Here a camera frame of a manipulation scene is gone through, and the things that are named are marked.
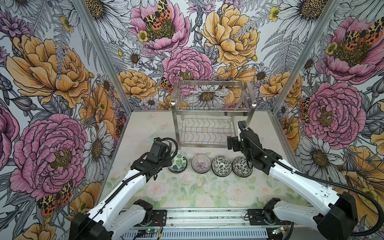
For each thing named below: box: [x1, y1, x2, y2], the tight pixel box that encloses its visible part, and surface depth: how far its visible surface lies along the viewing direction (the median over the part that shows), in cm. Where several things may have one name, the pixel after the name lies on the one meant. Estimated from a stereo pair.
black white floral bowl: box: [211, 155, 232, 177], surface depth 89 cm
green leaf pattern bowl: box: [168, 152, 188, 174], surface depth 89 cm
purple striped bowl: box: [191, 153, 212, 174], surface depth 91 cm
